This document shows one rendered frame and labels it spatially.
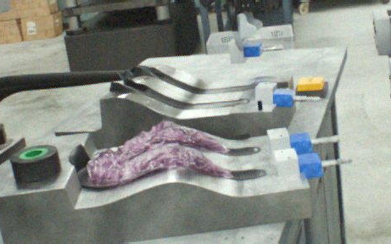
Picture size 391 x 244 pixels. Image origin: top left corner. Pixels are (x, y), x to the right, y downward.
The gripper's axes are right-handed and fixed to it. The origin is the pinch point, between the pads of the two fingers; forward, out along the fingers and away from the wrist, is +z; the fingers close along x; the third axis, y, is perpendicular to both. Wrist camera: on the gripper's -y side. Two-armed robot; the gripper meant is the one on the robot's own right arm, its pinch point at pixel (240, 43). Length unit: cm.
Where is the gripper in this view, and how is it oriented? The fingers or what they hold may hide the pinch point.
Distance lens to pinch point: 168.5
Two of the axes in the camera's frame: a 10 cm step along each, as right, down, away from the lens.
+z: 1.2, 9.5, 2.8
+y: 9.7, -0.5, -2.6
